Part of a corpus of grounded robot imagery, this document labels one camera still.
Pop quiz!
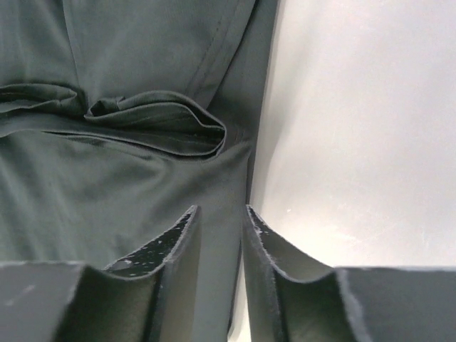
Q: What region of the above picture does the black t shirt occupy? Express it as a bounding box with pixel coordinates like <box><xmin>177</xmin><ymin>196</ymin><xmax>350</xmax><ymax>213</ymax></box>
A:
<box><xmin>1</xmin><ymin>1</ymin><xmax>278</xmax><ymax>341</ymax></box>

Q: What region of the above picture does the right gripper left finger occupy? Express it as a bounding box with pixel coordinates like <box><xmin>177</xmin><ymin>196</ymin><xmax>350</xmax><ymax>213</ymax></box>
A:
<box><xmin>1</xmin><ymin>206</ymin><xmax>201</xmax><ymax>342</ymax></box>

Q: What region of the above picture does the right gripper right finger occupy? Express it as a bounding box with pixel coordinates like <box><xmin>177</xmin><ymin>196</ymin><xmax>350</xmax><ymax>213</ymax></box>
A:
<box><xmin>242</xmin><ymin>207</ymin><xmax>455</xmax><ymax>342</ymax></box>

